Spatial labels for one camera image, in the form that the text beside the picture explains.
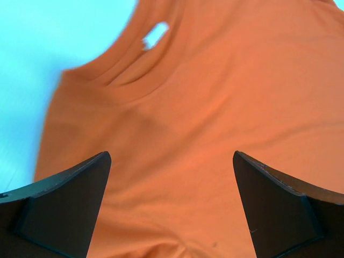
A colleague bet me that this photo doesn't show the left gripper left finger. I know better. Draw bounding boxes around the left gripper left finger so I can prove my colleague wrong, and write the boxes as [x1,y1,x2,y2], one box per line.
[1,152,111,257]

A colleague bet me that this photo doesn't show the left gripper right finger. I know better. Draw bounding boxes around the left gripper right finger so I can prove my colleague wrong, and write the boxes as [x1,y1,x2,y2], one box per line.
[233,151,343,258]

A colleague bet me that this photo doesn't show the orange t shirt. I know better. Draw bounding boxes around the orange t shirt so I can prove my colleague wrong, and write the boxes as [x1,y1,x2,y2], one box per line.
[35,1,343,257]

